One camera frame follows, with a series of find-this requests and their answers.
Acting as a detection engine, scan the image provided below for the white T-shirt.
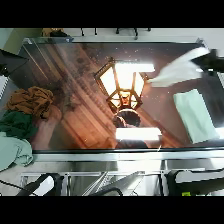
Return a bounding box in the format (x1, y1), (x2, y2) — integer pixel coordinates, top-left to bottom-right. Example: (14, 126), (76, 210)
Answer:
(147, 46), (212, 89)

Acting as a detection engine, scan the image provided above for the black cable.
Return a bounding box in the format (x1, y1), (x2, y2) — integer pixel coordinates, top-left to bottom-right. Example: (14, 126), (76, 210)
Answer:
(0, 179), (38, 197)

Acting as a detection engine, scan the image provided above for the silver frame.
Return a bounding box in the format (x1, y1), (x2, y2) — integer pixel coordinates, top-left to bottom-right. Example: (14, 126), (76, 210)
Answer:
(19, 35), (224, 197)

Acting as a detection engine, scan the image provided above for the dark green garment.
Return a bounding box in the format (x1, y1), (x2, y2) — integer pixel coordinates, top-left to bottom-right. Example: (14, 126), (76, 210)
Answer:
(0, 109), (40, 141)

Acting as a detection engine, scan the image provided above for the light green garment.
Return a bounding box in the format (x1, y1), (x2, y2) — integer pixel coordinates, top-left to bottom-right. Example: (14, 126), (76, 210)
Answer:
(0, 131), (35, 173)

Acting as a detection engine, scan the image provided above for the brown garment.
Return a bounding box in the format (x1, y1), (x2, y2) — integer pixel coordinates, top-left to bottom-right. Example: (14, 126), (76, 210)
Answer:
(3, 85), (63, 122)

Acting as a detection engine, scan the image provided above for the folded pale green garment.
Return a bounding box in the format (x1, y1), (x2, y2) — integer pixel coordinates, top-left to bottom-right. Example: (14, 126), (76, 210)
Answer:
(172, 88), (221, 145)

